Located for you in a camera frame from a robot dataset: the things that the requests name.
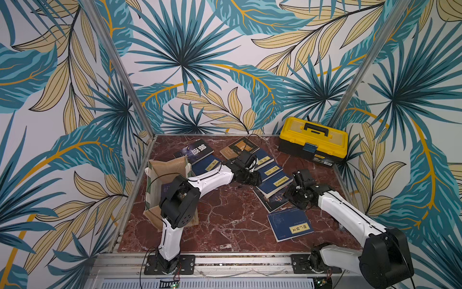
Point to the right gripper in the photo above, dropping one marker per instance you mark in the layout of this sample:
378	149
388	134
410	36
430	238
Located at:
295	197

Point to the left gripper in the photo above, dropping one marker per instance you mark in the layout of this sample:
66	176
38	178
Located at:
255	182

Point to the blue book stack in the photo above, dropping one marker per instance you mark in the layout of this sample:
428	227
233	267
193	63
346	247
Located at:
263	159
274	184
268	170

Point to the green burlap Christmas bag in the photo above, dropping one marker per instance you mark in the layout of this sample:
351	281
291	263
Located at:
160	176

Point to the dark Guiguzi book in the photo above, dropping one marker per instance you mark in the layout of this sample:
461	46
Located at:
164	190
274	202

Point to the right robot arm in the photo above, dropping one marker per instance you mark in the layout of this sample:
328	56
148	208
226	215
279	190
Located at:
384	258

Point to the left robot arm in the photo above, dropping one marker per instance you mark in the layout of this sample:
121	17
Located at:
180	202

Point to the brown cover book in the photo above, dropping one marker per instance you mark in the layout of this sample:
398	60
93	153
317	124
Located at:
237	147

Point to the blue book top stack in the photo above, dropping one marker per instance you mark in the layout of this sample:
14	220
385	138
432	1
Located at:
263	159

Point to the dark wolf cover book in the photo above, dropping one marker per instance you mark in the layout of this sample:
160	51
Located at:
195	152

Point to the yellow black toolbox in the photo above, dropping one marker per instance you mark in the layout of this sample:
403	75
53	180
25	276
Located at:
314	142

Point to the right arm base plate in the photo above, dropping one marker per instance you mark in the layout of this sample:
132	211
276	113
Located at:
310	264

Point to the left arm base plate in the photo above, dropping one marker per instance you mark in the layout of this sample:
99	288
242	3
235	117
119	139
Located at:
182	264

